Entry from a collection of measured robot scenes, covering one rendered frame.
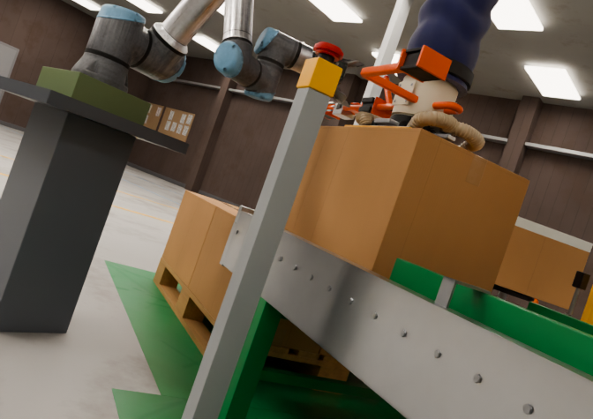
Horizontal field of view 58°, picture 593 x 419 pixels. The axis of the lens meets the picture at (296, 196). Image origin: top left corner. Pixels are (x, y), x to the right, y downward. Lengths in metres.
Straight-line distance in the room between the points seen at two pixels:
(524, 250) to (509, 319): 2.28
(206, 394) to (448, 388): 0.57
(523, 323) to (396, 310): 0.22
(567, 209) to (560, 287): 7.05
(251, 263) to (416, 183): 0.45
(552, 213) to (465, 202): 9.01
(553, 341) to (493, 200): 0.65
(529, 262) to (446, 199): 1.92
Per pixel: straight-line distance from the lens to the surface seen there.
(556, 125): 10.86
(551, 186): 10.54
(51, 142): 1.82
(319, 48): 1.23
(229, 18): 1.62
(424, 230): 1.37
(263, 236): 1.18
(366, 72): 1.48
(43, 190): 1.81
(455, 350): 0.90
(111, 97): 1.84
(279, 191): 1.17
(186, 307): 2.49
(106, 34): 1.91
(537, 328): 0.95
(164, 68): 2.03
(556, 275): 3.36
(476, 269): 1.51
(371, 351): 1.05
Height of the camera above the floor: 0.68
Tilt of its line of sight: 1 degrees up
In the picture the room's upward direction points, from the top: 19 degrees clockwise
